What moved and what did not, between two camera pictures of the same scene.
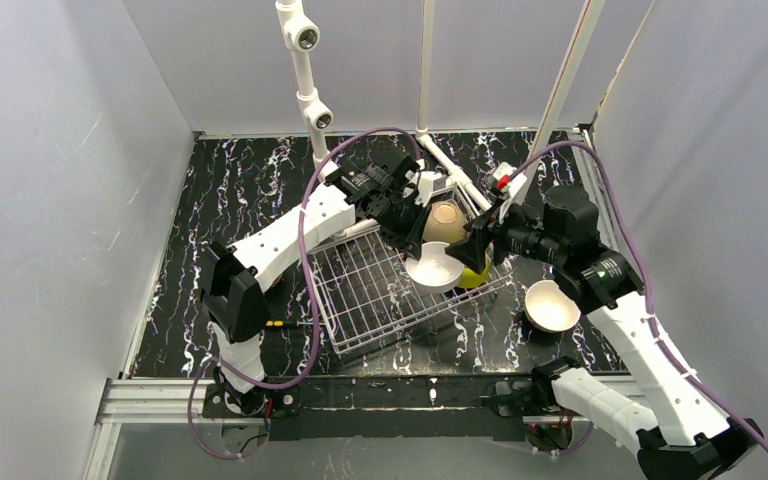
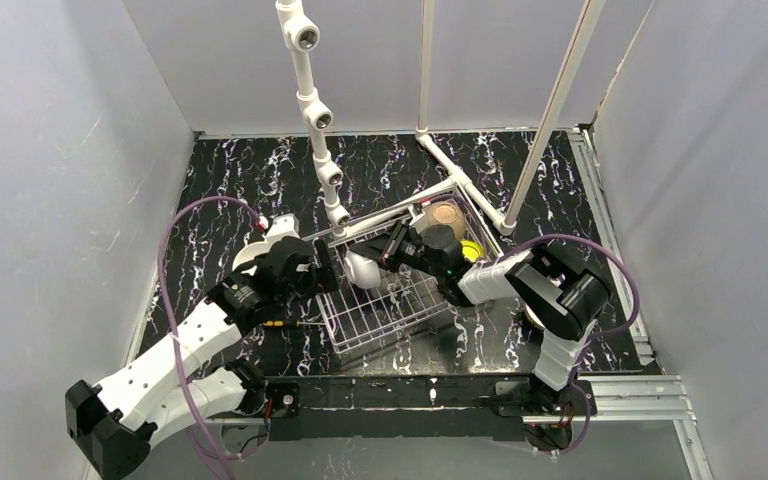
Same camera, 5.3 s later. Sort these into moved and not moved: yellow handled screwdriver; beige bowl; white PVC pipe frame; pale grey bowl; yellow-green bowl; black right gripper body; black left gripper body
Moved: pale grey bowl; black left gripper body; yellow-green bowl; black right gripper body
Not moved: yellow handled screwdriver; white PVC pipe frame; beige bowl
